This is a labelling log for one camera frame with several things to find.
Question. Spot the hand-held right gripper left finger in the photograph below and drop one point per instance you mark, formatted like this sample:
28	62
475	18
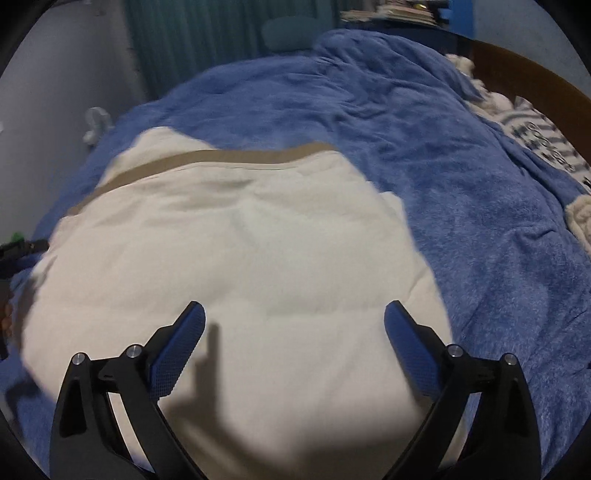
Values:
178	355

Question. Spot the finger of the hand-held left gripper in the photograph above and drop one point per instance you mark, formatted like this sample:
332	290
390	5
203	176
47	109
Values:
38	246

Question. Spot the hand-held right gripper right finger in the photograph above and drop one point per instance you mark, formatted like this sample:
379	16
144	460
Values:
411	355

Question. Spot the white hooded puffer jacket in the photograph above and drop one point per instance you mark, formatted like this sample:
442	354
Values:
249	258

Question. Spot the person's left hand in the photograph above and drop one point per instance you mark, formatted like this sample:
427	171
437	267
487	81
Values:
6	318

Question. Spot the blue fleece blanket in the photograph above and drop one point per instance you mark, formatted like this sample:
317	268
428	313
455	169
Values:
461	194

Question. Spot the striped printed cloth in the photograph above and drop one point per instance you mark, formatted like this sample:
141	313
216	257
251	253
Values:
545	134

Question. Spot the teal curtain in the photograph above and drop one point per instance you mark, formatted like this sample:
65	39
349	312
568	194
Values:
207	41

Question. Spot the white fluffy cloth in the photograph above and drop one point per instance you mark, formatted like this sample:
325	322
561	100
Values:
480	87

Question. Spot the wooden headboard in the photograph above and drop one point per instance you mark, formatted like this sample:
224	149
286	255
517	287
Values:
531	78

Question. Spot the blue shelf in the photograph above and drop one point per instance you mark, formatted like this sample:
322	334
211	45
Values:
457	16

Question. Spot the stack of magazines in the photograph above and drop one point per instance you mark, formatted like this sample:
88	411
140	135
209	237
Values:
392	11

